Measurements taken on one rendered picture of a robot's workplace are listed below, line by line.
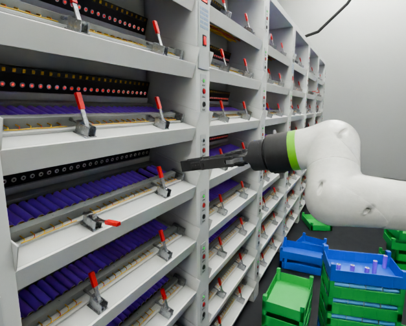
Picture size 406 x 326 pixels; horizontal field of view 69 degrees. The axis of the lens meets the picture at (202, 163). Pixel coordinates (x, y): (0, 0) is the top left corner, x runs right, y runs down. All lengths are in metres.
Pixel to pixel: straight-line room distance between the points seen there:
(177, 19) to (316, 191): 0.71
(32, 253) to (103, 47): 0.42
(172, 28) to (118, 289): 0.79
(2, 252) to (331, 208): 0.55
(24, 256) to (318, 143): 0.59
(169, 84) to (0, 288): 0.73
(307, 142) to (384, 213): 0.20
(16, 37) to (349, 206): 0.61
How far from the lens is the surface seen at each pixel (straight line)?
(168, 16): 1.07
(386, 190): 0.60
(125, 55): 0.73
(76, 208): 0.71
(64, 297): 0.78
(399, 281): 1.57
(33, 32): 0.59
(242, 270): 1.69
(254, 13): 1.70
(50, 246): 0.64
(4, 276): 0.59
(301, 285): 1.89
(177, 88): 1.01
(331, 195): 0.57
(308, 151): 0.65
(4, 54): 0.78
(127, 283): 0.86
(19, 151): 0.55
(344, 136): 0.65
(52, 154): 0.59
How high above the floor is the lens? 1.15
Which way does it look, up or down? 11 degrees down
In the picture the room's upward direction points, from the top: straight up
